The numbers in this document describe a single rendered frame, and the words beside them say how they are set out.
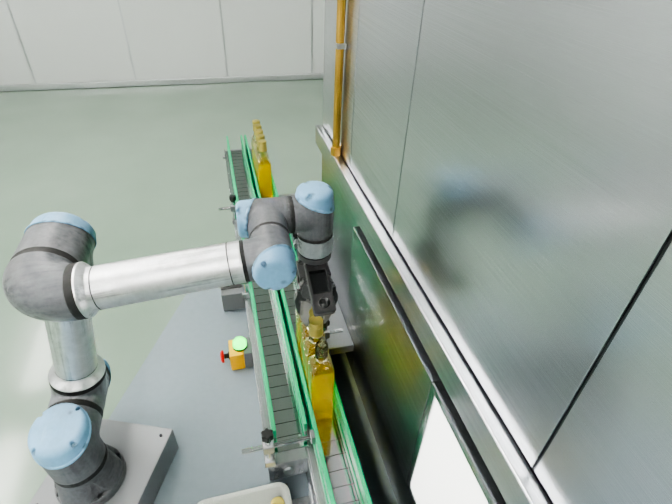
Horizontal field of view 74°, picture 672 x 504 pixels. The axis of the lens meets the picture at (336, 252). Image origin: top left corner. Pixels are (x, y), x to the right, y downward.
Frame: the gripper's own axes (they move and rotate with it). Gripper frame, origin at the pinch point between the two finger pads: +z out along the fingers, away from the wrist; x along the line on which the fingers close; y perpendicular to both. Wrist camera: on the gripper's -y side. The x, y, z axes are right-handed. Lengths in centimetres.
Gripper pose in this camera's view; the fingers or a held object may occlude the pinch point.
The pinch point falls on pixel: (315, 322)
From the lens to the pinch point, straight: 108.9
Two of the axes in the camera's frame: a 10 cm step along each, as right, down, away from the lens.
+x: -9.7, 1.1, -2.0
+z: -0.4, 8.0, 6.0
